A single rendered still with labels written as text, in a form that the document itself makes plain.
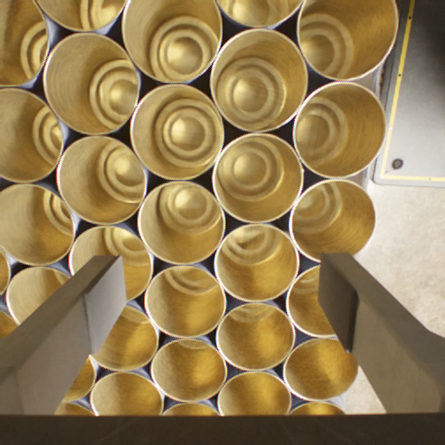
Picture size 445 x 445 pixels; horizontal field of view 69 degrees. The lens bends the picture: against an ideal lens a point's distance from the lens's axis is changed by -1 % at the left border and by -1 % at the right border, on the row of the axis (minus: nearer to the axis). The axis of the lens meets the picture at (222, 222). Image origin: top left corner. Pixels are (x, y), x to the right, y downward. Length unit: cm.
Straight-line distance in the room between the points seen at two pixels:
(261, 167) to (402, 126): 95
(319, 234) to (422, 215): 141
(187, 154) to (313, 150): 12
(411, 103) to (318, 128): 93
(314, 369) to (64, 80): 35
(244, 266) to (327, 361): 13
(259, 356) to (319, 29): 30
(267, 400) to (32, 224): 29
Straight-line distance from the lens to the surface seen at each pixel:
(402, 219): 169
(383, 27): 30
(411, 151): 127
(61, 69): 30
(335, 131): 34
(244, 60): 33
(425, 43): 128
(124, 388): 41
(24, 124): 36
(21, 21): 37
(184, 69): 33
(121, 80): 34
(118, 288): 16
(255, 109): 32
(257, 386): 41
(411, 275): 183
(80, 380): 39
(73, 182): 30
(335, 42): 35
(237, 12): 34
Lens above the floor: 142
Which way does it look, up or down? 73 degrees down
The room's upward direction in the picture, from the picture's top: 178 degrees counter-clockwise
